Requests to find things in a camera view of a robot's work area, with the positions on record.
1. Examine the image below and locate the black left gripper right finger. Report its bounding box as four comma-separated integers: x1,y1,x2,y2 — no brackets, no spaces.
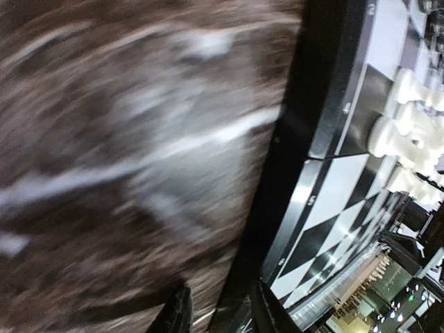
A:
249,280,303,333

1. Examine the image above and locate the black and white chessboard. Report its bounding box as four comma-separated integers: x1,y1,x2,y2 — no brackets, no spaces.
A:
207,1,439,332

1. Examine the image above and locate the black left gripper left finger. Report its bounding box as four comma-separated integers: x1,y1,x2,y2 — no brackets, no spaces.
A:
147,284,193,333

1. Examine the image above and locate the white chess piece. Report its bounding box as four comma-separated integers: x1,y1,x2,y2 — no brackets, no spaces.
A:
367,116,436,161
391,68,443,112
386,163,443,205

